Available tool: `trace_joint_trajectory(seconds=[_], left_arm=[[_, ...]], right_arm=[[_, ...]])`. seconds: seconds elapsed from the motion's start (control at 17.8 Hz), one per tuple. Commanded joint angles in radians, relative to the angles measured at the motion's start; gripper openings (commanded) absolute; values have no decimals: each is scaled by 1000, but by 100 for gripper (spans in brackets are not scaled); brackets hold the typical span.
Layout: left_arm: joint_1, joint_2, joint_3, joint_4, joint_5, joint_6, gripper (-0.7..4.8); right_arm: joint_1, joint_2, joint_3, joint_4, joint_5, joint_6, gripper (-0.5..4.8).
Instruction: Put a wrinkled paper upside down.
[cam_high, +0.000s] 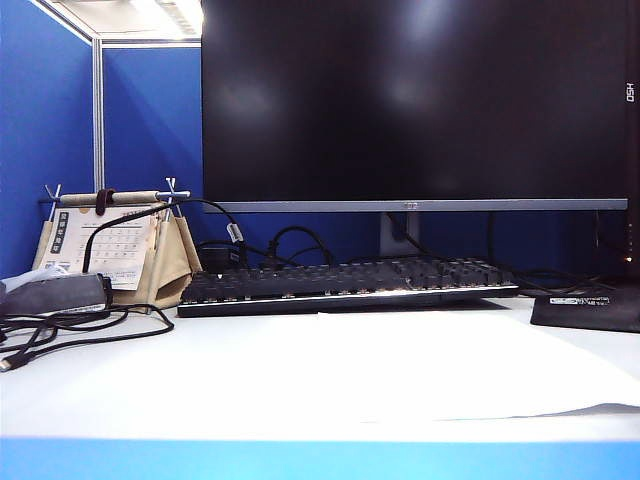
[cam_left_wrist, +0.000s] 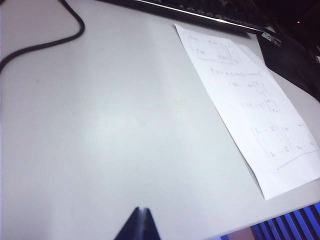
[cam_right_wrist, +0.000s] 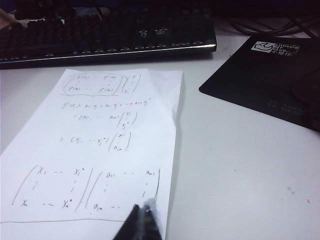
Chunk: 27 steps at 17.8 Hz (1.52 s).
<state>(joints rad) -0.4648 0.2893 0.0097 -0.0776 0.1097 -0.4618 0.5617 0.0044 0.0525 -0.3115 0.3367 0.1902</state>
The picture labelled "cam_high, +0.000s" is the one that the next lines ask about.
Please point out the white calendar page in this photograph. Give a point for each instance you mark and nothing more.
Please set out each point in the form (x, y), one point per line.
(115, 240)

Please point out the grey power adapter brick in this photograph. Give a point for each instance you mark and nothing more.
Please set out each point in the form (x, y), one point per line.
(55, 292)

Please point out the aluminium partition post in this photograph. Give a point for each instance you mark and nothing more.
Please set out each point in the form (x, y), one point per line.
(98, 125)

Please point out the grey monitor stand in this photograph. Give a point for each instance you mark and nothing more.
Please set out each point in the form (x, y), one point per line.
(395, 235)

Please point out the black monitor with white logo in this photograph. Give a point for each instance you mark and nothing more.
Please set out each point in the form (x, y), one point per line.
(627, 150)

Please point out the beige fabric calendar stand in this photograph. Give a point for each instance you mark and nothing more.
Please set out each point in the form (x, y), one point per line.
(172, 270)

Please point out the large black computer monitor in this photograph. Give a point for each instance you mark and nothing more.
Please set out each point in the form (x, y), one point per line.
(410, 100)

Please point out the black mechanical keyboard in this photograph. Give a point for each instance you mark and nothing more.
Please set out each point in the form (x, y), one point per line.
(325, 287)

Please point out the small black adapter box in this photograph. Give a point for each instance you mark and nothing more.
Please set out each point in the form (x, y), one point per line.
(216, 256)

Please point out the white wrinkled paper sheet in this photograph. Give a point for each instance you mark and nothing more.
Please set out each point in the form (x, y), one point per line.
(450, 365)

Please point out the black pad at right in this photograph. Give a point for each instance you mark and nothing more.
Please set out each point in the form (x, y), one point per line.
(585, 315)

